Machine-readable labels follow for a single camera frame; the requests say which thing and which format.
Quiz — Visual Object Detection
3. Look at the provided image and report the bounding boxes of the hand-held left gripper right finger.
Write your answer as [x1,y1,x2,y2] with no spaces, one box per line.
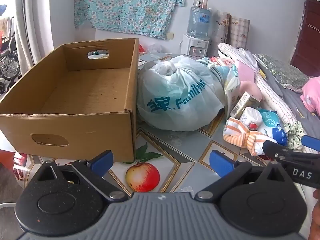
[195,150,290,203]

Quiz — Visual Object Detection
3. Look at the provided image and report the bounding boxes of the brown cardboard box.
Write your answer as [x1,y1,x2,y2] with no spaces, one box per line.
[0,38,140,163]

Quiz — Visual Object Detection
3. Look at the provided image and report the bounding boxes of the cream curtain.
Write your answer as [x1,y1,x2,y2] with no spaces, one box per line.
[15,0,54,65]

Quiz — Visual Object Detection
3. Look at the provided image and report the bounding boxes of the floral patterned board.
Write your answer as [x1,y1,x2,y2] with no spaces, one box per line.
[212,9,231,53]

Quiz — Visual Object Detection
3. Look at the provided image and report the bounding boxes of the orange striped cloth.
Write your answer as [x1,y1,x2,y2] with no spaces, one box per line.
[223,119,269,157]

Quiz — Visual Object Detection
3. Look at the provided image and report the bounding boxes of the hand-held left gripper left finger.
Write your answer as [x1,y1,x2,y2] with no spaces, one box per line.
[34,150,130,203]

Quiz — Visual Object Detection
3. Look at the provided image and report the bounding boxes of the teal floral wall cloth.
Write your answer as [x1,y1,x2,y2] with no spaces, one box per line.
[74,0,188,40]

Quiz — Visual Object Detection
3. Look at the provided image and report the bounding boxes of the olive yellow carton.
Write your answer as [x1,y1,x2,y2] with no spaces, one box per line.
[229,92,262,119]

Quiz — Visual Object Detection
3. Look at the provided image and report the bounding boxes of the white water dispenser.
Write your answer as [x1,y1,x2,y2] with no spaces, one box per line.
[181,34,210,57]

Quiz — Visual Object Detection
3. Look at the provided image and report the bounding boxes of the white quilt with coloured stitches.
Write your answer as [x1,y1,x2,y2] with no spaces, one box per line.
[217,42,304,140]

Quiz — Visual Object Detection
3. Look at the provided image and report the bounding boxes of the checked patterned board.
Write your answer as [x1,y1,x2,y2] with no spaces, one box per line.
[229,15,250,50]

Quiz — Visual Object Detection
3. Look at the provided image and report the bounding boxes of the blue wet wipes pack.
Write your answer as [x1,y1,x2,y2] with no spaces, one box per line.
[257,109,288,146]

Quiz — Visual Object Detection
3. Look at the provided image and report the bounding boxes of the person's right hand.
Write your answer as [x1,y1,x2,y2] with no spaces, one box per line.
[310,189,320,240]

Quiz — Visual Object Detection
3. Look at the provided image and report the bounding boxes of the grey green patterned pillow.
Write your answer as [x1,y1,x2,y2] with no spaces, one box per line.
[257,53,310,93]

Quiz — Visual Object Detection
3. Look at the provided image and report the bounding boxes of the pink pillow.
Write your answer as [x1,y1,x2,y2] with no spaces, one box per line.
[301,76,320,117]

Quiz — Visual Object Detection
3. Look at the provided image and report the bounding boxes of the green floral scrunchie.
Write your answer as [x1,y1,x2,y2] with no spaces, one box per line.
[287,121,306,151]

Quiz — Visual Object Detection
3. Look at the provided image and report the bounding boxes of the wheelchair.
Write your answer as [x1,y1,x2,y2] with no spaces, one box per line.
[0,30,20,93]

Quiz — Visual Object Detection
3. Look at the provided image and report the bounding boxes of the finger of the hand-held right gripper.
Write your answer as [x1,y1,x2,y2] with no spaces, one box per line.
[301,135,320,153]
[262,140,320,164]

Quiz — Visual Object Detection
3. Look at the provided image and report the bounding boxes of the white printed plastic bag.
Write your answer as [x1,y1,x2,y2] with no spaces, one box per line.
[137,55,228,132]

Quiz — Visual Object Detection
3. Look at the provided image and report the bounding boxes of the dark red wooden door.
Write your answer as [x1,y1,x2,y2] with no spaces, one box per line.
[290,0,320,78]

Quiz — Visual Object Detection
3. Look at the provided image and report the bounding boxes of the white yogurt cup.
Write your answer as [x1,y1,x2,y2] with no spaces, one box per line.
[239,107,263,131]

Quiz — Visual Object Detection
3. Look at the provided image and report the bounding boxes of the grey bed sheet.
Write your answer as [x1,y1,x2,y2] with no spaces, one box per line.
[260,65,320,153]

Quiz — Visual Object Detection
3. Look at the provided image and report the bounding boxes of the pink wet wipes pack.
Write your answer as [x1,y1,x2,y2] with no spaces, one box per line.
[209,56,236,67]

